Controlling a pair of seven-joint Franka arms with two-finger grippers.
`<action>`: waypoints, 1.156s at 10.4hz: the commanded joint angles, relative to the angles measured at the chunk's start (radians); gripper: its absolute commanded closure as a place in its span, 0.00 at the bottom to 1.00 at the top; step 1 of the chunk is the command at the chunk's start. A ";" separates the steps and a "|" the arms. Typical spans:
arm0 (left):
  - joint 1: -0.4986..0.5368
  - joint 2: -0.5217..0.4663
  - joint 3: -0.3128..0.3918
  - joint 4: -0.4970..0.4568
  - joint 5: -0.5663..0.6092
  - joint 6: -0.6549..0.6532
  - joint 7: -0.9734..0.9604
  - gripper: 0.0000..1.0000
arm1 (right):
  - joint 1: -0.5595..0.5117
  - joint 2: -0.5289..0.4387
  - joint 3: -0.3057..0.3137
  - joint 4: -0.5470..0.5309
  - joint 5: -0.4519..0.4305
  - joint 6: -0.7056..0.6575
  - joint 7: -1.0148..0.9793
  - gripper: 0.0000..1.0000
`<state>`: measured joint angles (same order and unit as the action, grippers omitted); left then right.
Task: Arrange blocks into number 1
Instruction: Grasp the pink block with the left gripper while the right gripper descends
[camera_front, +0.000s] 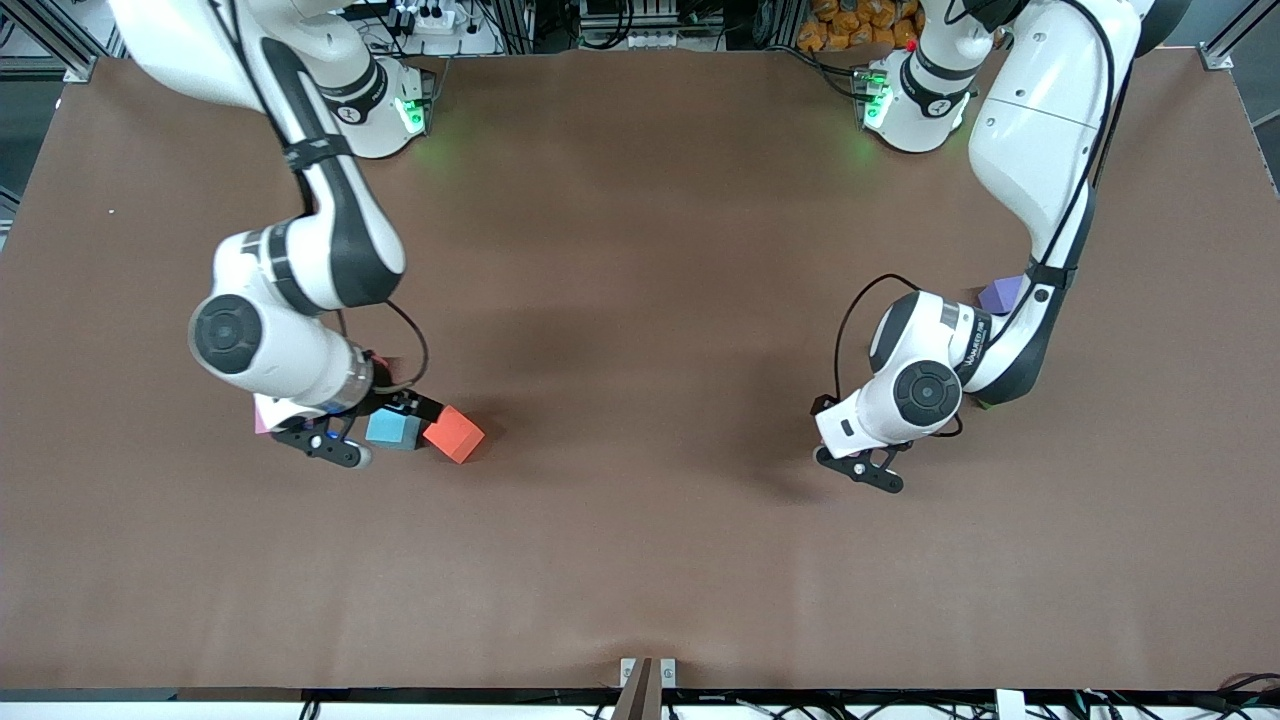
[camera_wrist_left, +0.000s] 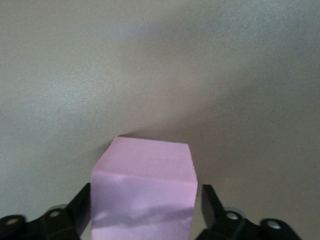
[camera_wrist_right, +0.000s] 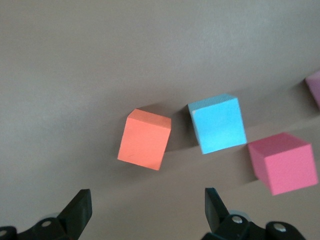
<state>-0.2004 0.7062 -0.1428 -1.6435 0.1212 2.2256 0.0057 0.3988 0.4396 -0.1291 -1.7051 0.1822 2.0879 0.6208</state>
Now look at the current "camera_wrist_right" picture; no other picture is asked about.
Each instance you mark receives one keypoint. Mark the light pink foam block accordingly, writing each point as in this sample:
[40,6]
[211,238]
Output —
[315,87]

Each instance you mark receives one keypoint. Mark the light blue foam block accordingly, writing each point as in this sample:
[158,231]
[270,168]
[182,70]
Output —
[217,127]

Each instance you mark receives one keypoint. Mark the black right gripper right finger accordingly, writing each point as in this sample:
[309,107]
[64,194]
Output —
[217,215]

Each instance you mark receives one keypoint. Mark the red foam block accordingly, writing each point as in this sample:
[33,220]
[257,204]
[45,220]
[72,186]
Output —
[285,167]

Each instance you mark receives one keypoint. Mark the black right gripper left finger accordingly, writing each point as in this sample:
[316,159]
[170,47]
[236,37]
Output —
[72,215]

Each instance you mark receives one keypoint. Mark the orange foam block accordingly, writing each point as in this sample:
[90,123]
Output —
[142,142]

